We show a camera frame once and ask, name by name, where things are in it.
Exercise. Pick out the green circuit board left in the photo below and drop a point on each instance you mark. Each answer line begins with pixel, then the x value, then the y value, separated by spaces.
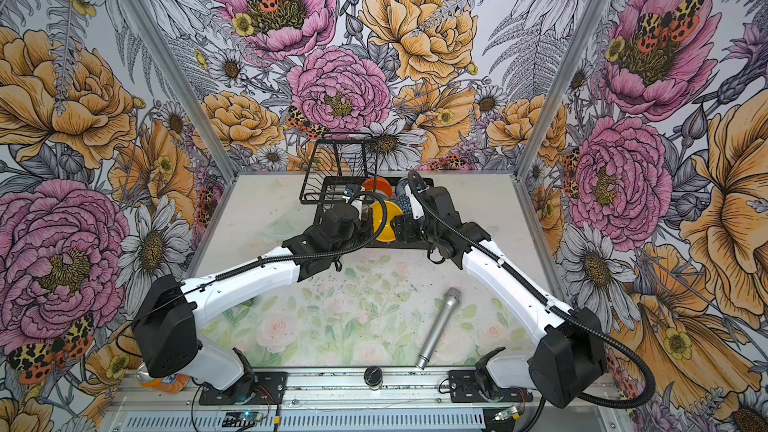
pixel 242 420

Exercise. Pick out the silver microphone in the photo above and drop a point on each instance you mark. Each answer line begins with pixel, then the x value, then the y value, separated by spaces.
pixel 451 301

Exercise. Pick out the black wire dish rack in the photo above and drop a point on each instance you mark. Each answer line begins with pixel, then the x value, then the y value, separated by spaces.
pixel 338 165

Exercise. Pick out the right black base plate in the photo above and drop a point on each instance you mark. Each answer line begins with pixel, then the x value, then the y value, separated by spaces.
pixel 465 387

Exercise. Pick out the yellow plastic bowl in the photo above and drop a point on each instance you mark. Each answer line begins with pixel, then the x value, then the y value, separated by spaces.
pixel 382 214

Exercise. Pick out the black knob on rail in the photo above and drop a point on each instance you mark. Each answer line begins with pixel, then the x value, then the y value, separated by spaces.
pixel 373 377

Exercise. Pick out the orange soda can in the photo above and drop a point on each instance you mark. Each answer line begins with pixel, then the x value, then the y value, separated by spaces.
pixel 170 384

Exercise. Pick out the green circuit board right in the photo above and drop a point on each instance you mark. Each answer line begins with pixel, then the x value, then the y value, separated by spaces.
pixel 509 413

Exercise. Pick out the green circuit board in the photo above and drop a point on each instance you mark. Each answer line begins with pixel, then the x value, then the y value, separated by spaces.
pixel 509 413
pixel 242 420

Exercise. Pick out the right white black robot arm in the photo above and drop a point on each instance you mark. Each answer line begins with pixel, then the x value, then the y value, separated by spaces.
pixel 569 356

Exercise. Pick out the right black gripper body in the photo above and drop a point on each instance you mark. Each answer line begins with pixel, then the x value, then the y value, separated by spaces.
pixel 417 229

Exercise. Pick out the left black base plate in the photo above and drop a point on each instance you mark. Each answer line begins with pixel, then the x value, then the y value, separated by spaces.
pixel 258 388

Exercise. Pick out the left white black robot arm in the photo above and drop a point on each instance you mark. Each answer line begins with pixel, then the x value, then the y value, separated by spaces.
pixel 168 327

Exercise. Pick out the aluminium front rail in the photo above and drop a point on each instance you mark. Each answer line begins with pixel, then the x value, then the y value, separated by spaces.
pixel 337 399

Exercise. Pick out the orange plastic bowl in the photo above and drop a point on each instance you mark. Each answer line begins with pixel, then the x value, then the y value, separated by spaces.
pixel 378 185

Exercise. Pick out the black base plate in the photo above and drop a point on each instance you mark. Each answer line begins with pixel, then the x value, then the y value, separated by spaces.
pixel 258 388
pixel 465 387

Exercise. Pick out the blue triangle pattern bowl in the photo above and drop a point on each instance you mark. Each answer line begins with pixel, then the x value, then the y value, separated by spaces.
pixel 404 203

